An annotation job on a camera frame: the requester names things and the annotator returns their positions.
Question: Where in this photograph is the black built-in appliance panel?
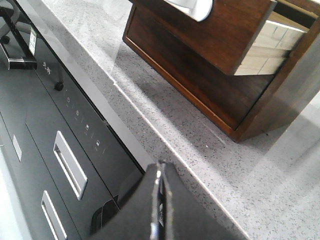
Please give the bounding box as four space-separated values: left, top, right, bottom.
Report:
0 0 151 240

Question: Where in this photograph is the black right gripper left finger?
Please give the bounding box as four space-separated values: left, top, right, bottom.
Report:
91 163 160 240

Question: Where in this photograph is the white QR code sticker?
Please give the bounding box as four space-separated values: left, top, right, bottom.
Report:
29 27 37 56

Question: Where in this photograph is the dark wooden drawer cabinet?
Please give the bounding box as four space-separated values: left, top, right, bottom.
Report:
123 2 320 142

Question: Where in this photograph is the silver recessed drawer handle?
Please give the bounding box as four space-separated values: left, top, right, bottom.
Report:
53 130 88 201

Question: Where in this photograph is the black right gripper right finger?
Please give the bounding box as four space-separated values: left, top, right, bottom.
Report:
159 161 244 240

